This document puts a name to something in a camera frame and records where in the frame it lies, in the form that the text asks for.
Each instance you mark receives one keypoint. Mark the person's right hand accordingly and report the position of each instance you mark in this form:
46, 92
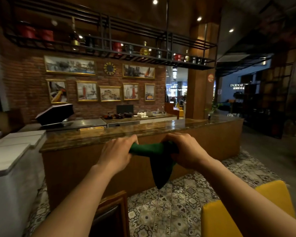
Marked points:
190, 151

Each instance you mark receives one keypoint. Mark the person's left hand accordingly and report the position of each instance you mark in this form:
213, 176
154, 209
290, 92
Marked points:
113, 155

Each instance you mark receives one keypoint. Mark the person's left fingers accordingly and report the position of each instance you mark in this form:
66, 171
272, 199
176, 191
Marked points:
132, 141

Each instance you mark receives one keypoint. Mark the person's right fingers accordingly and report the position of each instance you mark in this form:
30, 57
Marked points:
171, 140

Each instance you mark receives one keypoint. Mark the dark green cloth napkin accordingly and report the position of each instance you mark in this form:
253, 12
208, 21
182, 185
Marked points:
160, 162

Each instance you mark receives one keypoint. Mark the person's left forearm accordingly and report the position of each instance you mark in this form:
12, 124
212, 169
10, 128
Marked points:
76, 204

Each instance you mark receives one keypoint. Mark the person's right forearm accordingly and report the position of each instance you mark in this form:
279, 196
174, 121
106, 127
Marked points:
244, 197

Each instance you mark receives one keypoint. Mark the steel back counter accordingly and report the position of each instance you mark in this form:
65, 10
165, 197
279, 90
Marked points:
143, 120

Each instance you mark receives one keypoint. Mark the dark clay pot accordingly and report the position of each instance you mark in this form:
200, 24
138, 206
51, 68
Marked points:
128, 115
108, 116
119, 115

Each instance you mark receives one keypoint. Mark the group of white cups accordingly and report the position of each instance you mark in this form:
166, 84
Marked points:
142, 114

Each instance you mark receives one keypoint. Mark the wooden bench yellow cushion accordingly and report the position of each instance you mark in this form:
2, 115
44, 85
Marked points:
172, 109

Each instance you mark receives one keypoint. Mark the black monitor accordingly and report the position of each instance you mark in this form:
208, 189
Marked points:
124, 109

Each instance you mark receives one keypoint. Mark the wooden utensil box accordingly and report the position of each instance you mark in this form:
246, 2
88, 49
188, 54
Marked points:
91, 128

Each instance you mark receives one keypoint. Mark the gold-framed lighthouse painting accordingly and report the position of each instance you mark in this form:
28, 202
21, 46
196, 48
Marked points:
130, 91

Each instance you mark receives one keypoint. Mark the green potted plant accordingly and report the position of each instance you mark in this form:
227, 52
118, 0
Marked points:
212, 109

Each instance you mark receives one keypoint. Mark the black work counter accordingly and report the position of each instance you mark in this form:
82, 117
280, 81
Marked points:
83, 123

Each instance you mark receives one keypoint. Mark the narrow gold-framed painting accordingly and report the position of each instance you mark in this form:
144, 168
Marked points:
150, 92

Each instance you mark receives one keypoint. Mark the gold-framed town painting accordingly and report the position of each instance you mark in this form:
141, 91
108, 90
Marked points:
110, 93

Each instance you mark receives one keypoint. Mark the wooden pillar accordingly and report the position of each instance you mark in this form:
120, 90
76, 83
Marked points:
199, 96

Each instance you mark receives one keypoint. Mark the wooden bar counter marble top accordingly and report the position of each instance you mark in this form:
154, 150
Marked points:
71, 160

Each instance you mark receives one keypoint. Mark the gold-framed red tower painting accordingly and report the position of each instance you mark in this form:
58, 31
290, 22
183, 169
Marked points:
86, 91

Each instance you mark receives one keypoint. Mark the wide gold-framed sailboat painting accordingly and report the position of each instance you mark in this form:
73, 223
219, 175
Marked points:
138, 71

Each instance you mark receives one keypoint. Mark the dark wooden chair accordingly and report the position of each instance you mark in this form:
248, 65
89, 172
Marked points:
113, 214

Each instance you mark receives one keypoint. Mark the black cash register screen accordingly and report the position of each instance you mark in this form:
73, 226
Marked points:
54, 113

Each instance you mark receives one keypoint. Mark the small red pot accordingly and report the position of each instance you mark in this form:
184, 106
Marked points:
178, 57
117, 46

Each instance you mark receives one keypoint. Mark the small gold bottle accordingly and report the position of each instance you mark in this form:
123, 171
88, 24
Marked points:
187, 57

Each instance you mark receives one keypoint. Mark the illuminated white shop sign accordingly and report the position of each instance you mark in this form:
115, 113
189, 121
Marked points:
237, 85

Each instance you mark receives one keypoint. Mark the grey metal pot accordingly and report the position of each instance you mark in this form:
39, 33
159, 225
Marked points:
129, 49
158, 53

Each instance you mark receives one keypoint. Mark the gold-framed bird painting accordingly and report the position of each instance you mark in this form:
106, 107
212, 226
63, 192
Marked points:
57, 91

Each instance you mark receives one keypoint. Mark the round gold bottle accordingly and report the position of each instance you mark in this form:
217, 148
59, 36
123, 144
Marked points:
145, 50

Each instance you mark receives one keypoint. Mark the yellow upholstered chair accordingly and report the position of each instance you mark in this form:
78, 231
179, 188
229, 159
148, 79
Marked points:
219, 219

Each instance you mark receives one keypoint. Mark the wide gold-framed harbour painting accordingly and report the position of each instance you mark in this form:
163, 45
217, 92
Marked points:
70, 65

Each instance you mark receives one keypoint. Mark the dark shelf partition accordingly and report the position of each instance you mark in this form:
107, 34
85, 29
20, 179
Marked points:
268, 103

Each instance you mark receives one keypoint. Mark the dark bottle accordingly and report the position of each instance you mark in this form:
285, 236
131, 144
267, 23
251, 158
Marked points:
89, 44

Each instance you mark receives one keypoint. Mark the tall gold-label bottle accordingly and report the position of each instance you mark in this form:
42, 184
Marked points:
75, 36

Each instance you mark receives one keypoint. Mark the black metal overhead rack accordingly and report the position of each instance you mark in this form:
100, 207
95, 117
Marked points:
108, 24

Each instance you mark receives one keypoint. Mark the white chest freezer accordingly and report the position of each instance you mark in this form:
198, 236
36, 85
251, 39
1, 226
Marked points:
12, 170

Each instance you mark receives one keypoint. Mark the large red pot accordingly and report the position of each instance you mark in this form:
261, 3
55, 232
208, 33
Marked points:
27, 31
46, 35

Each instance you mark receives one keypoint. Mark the black gold wall clock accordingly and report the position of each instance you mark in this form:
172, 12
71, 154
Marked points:
109, 68

